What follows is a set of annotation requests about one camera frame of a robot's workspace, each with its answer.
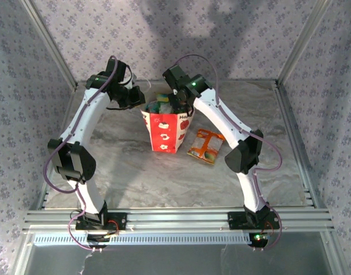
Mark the aluminium frame post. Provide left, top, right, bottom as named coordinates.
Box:
left=277, top=0, right=333, bottom=85
left=20, top=0, right=78, bottom=88

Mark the red white paper bag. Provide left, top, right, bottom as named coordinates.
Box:
left=140, top=79, right=195, bottom=153

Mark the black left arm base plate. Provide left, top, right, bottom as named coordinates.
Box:
left=74, top=210, right=128, bottom=231

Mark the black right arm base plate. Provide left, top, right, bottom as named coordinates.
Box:
left=227, top=211, right=281, bottom=230

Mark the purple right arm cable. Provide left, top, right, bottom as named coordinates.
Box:
left=174, top=54, right=283, bottom=253

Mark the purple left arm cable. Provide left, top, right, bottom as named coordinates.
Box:
left=42, top=55, right=119, bottom=253

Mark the orange snack packet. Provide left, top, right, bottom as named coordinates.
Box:
left=186, top=128, right=226, bottom=166

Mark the green snack packet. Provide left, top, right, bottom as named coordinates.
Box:
left=154, top=91, right=175, bottom=114

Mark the aluminium mounting rail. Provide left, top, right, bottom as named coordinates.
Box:
left=23, top=207, right=335, bottom=231

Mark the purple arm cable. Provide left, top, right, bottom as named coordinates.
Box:
left=174, top=54, right=283, bottom=253
left=42, top=55, right=119, bottom=253

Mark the white slotted cable duct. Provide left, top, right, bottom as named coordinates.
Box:
left=31, top=231, right=252, bottom=246

